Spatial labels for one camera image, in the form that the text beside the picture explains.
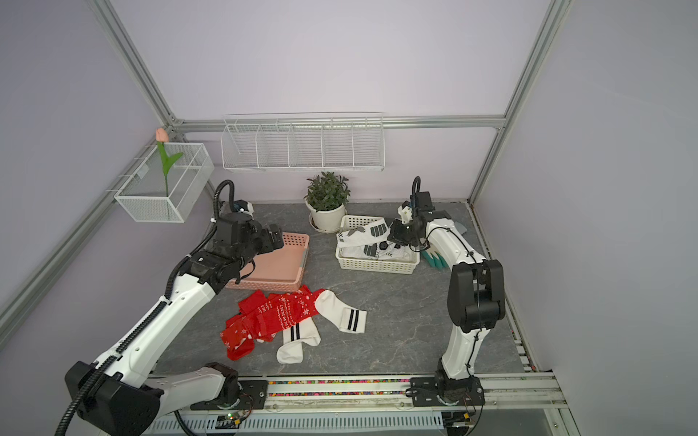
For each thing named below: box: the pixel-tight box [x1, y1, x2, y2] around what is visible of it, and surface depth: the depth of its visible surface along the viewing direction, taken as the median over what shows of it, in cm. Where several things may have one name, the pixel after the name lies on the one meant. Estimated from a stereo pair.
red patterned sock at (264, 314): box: [237, 285, 325, 342], surface depth 89 cm
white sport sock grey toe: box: [336, 219, 391, 248], surface depth 96 cm
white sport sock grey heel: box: [339, 240, 418, 262], surface depth 101 cm
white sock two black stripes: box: [276, 316, 321, 365], surface depth 84 cm
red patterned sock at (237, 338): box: [219, 315, 256, 361], surface depth 82 cm
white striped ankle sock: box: [314, 289, 369, 334], surface depth 90 cm
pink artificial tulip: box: [156, 127, 184, 197], surface depth 87 cm
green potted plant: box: [303, 171, 351, 212], surface depth 103 cm
